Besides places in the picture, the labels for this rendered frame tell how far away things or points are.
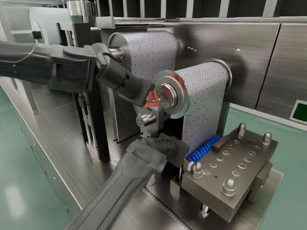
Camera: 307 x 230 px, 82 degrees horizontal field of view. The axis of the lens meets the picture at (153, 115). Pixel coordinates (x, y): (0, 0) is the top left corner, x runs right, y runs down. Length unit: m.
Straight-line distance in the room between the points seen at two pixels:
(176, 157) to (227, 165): 0.20
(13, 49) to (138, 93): 0.24
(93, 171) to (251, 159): 0.60
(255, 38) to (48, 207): 1.91
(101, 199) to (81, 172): 0.53
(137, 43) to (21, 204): 1.81
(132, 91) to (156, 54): 0.31
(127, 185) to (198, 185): 0.30
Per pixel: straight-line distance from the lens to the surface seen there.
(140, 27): 0.86
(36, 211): 2.00
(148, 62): 0.69
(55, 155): 0.94
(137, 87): 0.42
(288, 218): 2.03
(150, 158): 0.36
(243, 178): 0.62
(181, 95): 0.49
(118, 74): 0.39
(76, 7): 1.08
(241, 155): 0.70
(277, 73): 0.73
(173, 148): 0.49
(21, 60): 0.37
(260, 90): 0.76
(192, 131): 0.59
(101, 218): 0.27
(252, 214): 0.72
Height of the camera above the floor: 1.44
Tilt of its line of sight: 28 degrees down
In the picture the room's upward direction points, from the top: straight up
